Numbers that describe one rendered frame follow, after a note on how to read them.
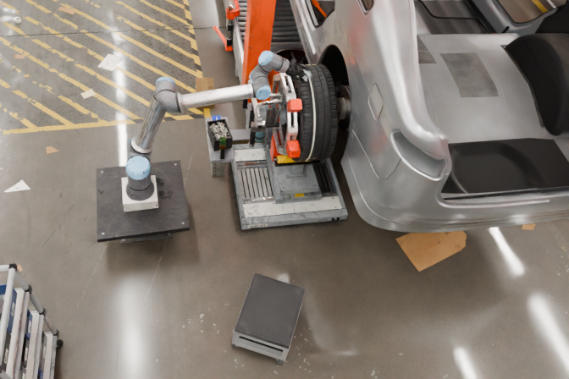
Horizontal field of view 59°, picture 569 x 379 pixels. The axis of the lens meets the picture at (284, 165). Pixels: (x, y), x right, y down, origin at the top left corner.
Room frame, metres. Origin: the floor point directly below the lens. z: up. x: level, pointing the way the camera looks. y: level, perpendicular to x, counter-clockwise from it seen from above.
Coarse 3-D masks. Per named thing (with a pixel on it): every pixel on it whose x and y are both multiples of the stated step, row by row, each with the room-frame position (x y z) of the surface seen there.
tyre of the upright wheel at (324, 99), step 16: (304, 64) 2.68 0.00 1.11; (320, 64) 2.68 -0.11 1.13; (304, 80) 2.44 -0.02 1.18; (320, 80) 2.47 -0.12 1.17; (304, 96) 2.33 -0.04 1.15; (320, 96) 2.36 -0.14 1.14; (304, 112) 2.25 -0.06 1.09; (320, 112) 2.28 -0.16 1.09; (336, 112) 2.31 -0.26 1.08; (304, 128) 2.19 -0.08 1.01; (320, 128) 2.22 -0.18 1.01; (336, 128) 2.26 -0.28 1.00; (304, 144) 2.16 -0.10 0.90; (320, 144) 2.19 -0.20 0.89; (304, 160) 2.21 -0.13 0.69
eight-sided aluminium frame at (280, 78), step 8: (280, 80) 2.50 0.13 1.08; (288, 80) 2.49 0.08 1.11; (272, 88) 2.68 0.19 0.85; (288, 96) 2.33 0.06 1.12; (288, 120) 2.23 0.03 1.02; (296, 120) 2.24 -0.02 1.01; (272, 128) 2.52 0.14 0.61; (280, 128) 2.53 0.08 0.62; (288, 128) 2.19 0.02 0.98; (296, 128) 2.21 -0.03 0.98; (280, 136) 2.45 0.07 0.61; (288, 136) 2.18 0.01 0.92; (280, 152) 2.25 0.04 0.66
